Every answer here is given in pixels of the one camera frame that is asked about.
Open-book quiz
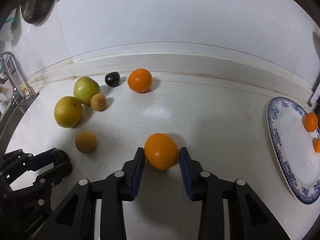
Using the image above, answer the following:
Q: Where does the brown kiwi front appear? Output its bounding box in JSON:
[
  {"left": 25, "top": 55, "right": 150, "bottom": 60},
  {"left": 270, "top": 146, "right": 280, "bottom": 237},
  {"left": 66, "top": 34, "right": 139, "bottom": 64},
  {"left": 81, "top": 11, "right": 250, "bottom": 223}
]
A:
[{"left": 75, "top": 131, "right": 97, "bottom": 154}]

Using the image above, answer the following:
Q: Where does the dark plum front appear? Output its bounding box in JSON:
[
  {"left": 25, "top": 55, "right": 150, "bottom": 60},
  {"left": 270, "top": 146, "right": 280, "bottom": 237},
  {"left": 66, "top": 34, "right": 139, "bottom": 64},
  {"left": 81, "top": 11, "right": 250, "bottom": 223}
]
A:
[{"left": 51, "top": 149, "right": 70, "bottom": 166}]

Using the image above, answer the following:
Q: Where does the corner metal shelf rack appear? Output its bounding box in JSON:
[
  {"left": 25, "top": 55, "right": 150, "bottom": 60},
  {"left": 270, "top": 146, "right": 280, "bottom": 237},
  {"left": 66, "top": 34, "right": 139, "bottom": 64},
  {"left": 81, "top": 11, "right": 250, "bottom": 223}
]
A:
[{"left": 310, "top": 27, "right": 320, "bottom": 111}]

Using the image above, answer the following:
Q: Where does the green pear back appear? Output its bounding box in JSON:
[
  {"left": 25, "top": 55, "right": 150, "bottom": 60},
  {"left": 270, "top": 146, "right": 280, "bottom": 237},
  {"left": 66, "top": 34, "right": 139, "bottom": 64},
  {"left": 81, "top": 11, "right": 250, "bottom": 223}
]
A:
[{"left": 73, "top": 76, "right": 100, "bottom": 105}]

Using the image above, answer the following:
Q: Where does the brown kiwi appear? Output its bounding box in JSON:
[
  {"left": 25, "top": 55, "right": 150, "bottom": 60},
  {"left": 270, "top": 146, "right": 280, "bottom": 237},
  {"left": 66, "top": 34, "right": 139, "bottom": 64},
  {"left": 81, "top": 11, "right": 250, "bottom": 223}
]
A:
[
  {"left": 75, "top": 131, "right": 97, "bottom": 154},
  {"left": 90, "top": 94, "right": 106, "bottom": 112}
]

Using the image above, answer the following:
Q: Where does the brown kiwi back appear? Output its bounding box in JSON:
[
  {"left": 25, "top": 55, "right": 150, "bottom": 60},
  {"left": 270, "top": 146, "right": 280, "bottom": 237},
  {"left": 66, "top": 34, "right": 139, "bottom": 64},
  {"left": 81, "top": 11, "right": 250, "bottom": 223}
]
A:
[{"left": 90, "top": 94, "right": 106, "bottom": 112}]

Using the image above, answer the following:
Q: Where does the dark plum back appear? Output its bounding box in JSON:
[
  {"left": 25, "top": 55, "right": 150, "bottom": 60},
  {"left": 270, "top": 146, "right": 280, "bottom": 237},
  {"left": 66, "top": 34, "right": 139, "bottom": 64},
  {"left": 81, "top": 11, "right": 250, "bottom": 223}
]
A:
[{"left": 105, "top": 72, "right": 120, "bottom": 88}]

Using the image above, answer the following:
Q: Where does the black frying pan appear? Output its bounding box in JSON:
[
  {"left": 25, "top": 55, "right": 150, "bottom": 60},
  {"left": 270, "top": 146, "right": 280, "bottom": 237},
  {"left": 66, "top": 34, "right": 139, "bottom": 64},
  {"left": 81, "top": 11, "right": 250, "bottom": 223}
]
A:
[{"left": 20, "top": 0, "right": 55, "bottom": 24}]

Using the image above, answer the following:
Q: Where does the small orange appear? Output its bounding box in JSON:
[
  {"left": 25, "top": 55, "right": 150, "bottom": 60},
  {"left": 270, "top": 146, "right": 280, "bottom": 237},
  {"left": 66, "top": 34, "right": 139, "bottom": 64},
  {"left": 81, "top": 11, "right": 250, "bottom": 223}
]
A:
[
  {"left": 144, "top": 133, "right": 179, "bottom": 171},
  {"left": 313, "top": 138, "right": 320, "bottom": 153}
]

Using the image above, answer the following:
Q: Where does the yellow pear front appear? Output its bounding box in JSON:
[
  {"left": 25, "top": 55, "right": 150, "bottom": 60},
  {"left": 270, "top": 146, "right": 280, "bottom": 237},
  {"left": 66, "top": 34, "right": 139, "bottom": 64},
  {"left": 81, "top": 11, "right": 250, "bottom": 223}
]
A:
[{"left": 54, "top": 96, "right": 83, "bottom": 128}]

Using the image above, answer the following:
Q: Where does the blue white oval plate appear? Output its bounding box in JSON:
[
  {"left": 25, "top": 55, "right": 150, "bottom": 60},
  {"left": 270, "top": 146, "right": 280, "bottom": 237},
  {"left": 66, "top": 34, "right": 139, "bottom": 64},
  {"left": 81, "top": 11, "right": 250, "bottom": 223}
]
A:
[{"left": 267, "top": 96, "right": 319, "bottom": 205}]

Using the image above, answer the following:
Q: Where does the large orange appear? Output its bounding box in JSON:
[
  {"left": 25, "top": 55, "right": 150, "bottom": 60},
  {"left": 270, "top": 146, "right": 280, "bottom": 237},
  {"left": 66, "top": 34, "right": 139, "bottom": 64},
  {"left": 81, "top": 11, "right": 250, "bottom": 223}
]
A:
[{"left": 303, "top": 112, "right": 318, "bottom": 132}]

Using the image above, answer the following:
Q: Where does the dark plum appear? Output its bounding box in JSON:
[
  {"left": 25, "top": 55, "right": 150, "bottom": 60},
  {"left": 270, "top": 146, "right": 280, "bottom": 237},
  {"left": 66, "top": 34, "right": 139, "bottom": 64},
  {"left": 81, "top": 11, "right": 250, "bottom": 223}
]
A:
[
  {"left": 105, "top": 72, "right": 120, "bottom": 88},
  {"left": 51, "top": 149, "right": 70, "bottom": 166}
]

